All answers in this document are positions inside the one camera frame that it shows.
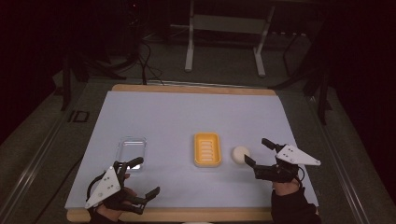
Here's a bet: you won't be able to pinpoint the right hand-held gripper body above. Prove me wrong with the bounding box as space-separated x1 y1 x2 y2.
253 144 322 184

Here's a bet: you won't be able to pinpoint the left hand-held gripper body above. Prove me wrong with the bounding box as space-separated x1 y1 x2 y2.
84 161 148 216

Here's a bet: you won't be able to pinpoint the round white soap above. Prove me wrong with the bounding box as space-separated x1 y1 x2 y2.
231 146 251 165

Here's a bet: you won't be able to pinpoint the person's left hand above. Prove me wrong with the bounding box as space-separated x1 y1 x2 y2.
95 173 138 222

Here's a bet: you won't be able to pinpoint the person's right hand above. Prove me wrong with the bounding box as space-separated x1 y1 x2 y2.
272 181 302 198

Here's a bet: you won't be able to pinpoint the clear plastic container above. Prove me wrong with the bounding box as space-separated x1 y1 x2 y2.
116 135 148 171

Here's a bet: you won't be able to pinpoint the yellow soap dish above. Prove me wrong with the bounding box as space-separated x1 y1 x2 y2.
193 132 223 168

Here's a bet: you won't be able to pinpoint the light blue table mat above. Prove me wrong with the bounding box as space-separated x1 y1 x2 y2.
64 90 319 210

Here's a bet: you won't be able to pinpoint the black stand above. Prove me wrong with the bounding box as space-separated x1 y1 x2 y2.
59 50 129 112
269 32 334 126

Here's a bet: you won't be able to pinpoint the white metal stand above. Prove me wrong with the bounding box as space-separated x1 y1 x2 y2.
184 0 276 78

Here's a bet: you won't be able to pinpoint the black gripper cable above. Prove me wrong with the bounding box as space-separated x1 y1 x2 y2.
296 165 306 189
85 172 107 202

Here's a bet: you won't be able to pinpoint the black floor cables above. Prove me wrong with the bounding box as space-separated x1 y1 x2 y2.
135 38 165 87

